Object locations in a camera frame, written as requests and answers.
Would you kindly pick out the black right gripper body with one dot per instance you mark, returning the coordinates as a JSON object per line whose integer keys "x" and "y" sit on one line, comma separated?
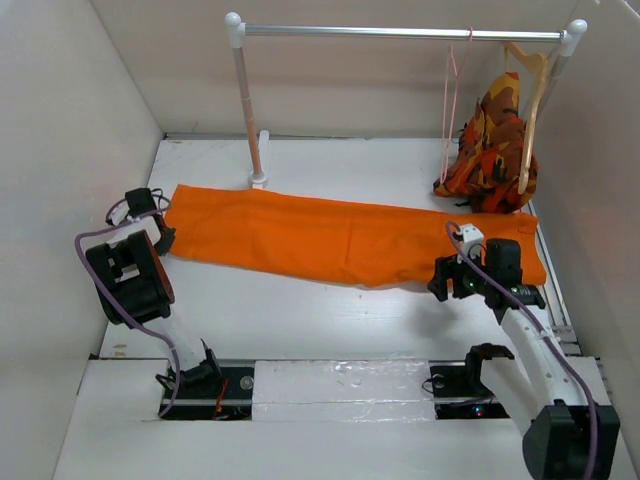
{"x": 468, "y": 279}

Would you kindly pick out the orange trousers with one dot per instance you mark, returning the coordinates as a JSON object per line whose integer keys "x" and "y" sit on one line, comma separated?
{"x": 327, "y": 240}

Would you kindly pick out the pink wire hanger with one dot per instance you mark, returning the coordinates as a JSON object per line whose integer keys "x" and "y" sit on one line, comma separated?
{"x": 453, "y": 73}

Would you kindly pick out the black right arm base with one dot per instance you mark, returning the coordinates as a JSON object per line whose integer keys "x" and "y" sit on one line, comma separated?
{"x": 457, "y": 397}

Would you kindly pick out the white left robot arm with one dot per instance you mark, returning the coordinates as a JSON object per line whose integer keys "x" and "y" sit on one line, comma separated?
{"x": 134, "y": 288}

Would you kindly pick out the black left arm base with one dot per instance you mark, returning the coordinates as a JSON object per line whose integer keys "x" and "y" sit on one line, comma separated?
{"x": 228, "y": 399}

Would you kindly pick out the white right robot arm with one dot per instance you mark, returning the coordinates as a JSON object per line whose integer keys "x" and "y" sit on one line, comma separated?
{"x": 565, "y": 432}

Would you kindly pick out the wooden hanger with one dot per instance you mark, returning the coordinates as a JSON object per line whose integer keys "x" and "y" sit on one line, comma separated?
{"x": 537, "y": 65}

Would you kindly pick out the orange camouflage garment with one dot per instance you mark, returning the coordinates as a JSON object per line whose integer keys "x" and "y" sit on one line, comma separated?
{"x": 490, "y": 150}

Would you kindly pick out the white clothes rack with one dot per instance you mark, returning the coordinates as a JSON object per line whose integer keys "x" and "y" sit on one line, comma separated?
{"x": 558, "y": 46}

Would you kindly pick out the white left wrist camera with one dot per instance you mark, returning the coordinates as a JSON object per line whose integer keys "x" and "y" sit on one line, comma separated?
{"x": 117, "y": 214}

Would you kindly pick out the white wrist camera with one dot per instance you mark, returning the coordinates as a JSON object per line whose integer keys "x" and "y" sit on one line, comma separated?
{"x": 117, "y": 214}
{"x": 471, "y": 241}

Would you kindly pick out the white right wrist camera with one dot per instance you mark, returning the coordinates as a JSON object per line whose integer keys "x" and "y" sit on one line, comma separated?
{"x": 471, "y": 241}

